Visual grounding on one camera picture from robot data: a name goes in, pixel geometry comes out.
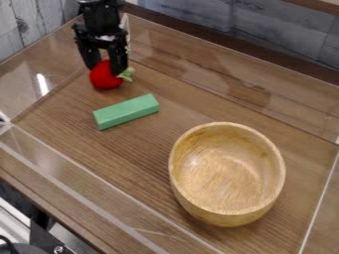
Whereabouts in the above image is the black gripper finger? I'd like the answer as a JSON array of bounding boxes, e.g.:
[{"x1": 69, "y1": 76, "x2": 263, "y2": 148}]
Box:
[
  {"x1": 77, "y1": 41, "x2": 101, "y2": 69},
  {"x1": 107, "y1": 42, "x2": 128, "y2": 75}
]

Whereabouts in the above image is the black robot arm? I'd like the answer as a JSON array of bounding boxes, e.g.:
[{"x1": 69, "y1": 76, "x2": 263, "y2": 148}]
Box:
[{"x1": 72, "y1": 0, "x2": 128, "y2": 75}]

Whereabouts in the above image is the red plush fruit green leaf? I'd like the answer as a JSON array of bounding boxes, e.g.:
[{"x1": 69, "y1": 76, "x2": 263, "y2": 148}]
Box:
[{"x1": 88, "y1": 60, "x2": 135, "y2": 89}]

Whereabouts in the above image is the wooden bowl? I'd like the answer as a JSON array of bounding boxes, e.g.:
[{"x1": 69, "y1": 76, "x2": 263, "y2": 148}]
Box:
[{"x1": 168, "y1": 122, "x2": 285, "y2": 227}]

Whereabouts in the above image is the green rectangular block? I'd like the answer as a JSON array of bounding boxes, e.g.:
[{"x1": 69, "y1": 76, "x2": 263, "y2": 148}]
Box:
[{"x1": 92, "y1": 94, "x2": 159, "y2": 130}]

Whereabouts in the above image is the black metal bracket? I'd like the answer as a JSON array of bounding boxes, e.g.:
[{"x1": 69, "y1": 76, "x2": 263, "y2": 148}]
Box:
[{"x1": 29, "y1": 221, "x2": 76, "y2": 254}]

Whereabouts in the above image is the clear acrylic tray enclosure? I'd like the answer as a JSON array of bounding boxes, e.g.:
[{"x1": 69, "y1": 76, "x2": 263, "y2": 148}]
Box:
[{"x1": 0, "y1": 15, "x2": 339, "y2": 254}]

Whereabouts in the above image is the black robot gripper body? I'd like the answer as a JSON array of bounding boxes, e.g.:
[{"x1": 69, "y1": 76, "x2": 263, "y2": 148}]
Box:
[{"x1": 72, "y1": 24, "x2": 128, "y2": 54}]

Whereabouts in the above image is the black cable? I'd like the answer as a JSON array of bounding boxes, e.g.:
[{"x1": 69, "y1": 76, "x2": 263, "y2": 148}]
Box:
[{"x1": 0, "y1": 234, "x2": 21, "y2": 254}]

